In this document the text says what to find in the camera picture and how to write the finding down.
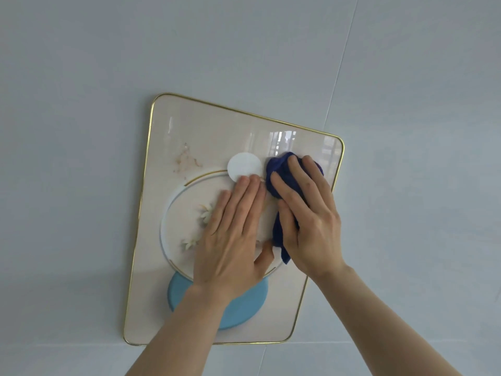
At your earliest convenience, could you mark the person's left hand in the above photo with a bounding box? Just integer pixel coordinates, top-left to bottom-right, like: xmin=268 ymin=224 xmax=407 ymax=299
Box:
xmin=192 ymin=174 xmax=275 ymax=299

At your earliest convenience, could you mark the person's right hand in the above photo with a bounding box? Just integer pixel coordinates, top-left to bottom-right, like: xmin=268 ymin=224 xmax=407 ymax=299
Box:
xmin=270 ymin=155 xmax=347 ymax=279

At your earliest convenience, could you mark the dark blue cleaning cloth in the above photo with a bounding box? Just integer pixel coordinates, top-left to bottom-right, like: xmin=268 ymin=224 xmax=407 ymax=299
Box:
xmin=265 ymin=152 xmax=325 ymax=265

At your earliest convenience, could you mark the gold-framed decorative wall panel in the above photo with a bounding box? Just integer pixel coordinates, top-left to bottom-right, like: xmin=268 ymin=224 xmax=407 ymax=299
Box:
xmin=123 ymin=92 xmax=345 ymax=346

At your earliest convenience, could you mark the person's right forearm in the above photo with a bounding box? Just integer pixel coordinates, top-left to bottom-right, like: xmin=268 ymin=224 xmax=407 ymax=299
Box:
xmin=312 ymin=264 xmax=463 ymax=376

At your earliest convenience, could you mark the person's left forearm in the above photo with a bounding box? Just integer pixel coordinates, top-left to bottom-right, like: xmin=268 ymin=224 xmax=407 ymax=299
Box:
xmin=124 ymin=285 xmax=232 ymax=376

